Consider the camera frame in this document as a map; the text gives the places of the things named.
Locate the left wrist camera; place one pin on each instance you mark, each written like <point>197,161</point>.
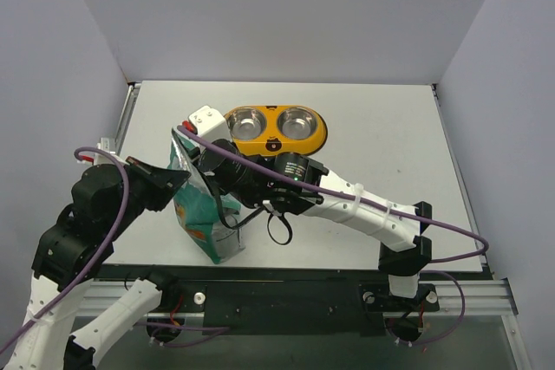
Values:
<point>104,152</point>

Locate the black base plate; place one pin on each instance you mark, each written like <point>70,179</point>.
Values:
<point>271,301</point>

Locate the left steel bowl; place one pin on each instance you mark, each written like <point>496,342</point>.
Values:
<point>246,123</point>

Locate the yellow double bowl feeder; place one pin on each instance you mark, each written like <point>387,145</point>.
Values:
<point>271,130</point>

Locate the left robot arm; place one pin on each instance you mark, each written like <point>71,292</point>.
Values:
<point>105,201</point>

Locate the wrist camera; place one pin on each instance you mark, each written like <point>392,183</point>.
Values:
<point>104,152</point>
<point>208,123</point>

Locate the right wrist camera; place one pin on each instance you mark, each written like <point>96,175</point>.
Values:
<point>208,123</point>

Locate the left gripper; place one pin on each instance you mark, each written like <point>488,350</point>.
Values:
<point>141,176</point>

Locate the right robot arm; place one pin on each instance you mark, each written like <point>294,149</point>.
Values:
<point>291,183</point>

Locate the green pet food bag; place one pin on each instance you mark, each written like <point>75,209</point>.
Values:
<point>196,208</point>

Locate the aluminium frame rail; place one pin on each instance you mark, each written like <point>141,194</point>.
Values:
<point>483,298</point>

